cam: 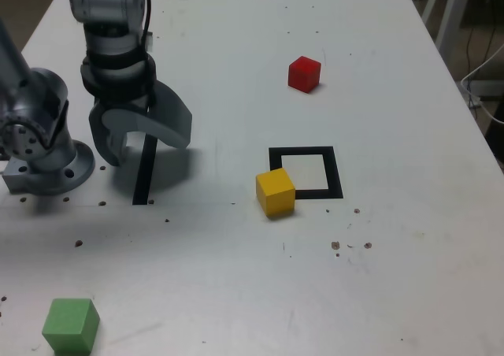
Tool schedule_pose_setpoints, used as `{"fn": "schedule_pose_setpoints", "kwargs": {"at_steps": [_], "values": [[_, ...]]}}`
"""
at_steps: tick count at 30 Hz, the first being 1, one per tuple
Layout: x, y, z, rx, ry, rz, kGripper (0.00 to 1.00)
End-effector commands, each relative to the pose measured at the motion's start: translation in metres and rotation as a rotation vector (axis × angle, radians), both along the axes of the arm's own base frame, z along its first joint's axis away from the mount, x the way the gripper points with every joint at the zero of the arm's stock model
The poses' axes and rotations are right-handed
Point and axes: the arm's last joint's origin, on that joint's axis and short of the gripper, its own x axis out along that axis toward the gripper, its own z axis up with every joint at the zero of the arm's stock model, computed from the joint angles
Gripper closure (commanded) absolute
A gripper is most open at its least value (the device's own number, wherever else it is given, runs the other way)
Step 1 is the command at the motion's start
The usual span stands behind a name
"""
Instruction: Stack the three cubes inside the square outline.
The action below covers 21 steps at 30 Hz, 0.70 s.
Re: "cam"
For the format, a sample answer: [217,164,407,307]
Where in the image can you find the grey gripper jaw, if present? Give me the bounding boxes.
[102,79,193,150]
[88,106,129,166]

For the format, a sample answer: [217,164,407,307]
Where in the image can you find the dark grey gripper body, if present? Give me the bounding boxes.
[93,95,154,115]

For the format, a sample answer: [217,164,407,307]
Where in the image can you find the yellow cube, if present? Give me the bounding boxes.
[255,167,297,219]

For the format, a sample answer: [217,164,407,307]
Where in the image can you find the red cube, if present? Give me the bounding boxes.
[287,55,322,95]

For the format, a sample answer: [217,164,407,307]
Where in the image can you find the green cube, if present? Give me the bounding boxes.
[42,298,101,356]

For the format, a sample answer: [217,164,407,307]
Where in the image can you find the black tape square outline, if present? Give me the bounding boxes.
[269,146,344,199]

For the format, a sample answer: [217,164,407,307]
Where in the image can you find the black tape strip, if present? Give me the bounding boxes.
[132,133,158,206]

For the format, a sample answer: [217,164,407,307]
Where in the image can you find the thin black cable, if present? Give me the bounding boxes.
[465,27,473,80]
[482,27,497,64]

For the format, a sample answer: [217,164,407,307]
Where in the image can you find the white cable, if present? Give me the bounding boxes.
[459,43,504,127]

